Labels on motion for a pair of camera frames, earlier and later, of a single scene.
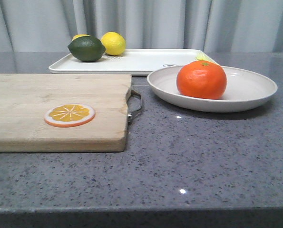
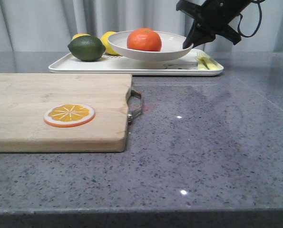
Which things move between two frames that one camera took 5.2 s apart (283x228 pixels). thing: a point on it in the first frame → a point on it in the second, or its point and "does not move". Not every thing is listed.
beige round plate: [246, 90] → [171, 47]
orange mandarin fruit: [202, 79] → [144, 39]
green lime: [86, 48] does not move
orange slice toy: [68, 115] does not move
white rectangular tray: [126, 61] does not move
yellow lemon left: [79, 35] does not move
